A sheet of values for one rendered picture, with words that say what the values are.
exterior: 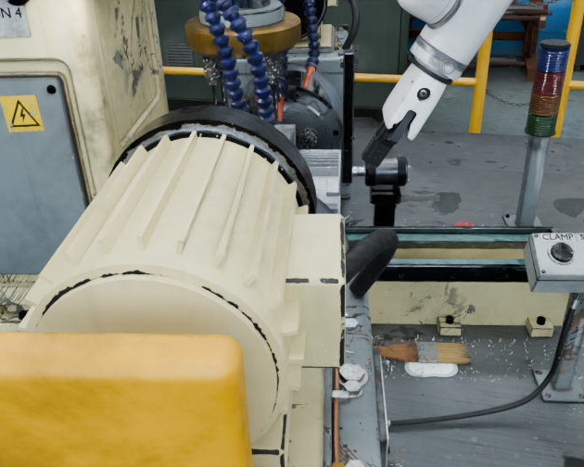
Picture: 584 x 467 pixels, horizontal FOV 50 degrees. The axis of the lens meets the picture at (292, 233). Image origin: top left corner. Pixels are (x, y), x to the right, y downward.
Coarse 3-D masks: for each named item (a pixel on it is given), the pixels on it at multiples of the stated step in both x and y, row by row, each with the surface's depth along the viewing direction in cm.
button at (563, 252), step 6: (552, 246) 87; (558, 246) 87; (564, 246) 87; (570, 246) 87; (552, 252) 86; (558, 252) 86; (564, 252) 86; (570, 252) 86; (558, 258) 86; (564, 258) 86; (570, 258) 86
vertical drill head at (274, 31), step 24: (240, 0) 92; (264, 0) 94; (192, 24) 96; (264, 24) 93; (288, 24) 94; (192, 48) 96; (216, 48) 92; (240, 48) 91; (264, 48) 92; (288, 48) 96; (216, 72) 98
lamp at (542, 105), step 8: (536, 96) 130; (544, 96) 129; (552, 96) 128; (560, 96) 129; (536, 104) 130; (544, 104) 129; (552, 104) 129; (536, 112) 131; (544, 112) 130; (552, 112) 130
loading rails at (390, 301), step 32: (416, 256) 121; (448, 256) 121; (480, 256) 120; (512, 256) 120; (384, 288) 113; (416, 288) 113; (448, 288) 112; (480, 288) 112; (512, 288) 111; (384, 320) 117; (416, 320) 116; (448, 320) 113; (480, 320) 115; (512, 320) 115; (544, 320) 112
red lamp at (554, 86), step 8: (536, 72) 128; (544, 72) 127; (560, 72) 126; (536, 80) 129; (544, 80) 127; (552, 80) 127; (560, 80) 127; (536, 88) 129; (544, 88) 128; (552, 88) 127; (560, 88) 128
